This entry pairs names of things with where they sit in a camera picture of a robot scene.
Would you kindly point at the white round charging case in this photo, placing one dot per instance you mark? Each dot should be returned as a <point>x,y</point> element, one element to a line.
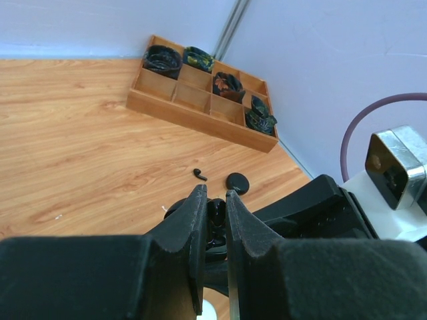
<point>208,311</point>

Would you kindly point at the wooden compartment tray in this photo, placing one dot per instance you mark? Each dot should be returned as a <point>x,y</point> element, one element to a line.
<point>189,101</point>

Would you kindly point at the blue green rolled item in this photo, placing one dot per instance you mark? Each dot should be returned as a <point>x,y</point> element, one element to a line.
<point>259,117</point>

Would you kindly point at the green black rolled item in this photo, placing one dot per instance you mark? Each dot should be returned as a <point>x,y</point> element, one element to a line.
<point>199,59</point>

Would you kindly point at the black earbud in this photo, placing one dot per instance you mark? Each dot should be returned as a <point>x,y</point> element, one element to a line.
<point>216,210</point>
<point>197,174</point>

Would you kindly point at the dark red rolled item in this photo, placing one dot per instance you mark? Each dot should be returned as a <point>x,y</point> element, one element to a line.
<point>228,86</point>

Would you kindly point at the black rolled item far left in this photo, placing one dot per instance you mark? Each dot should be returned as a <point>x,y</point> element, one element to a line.
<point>163,60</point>

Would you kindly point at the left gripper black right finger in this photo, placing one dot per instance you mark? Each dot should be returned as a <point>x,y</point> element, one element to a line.
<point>270,277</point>

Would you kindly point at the black round charging case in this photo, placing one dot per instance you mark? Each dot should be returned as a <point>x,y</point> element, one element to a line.
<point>237,182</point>
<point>215,249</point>

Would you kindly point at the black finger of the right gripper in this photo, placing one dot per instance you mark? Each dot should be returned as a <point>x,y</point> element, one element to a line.
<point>319,209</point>
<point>216,276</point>

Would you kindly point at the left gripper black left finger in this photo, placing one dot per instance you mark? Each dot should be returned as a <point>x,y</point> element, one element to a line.
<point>157,275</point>

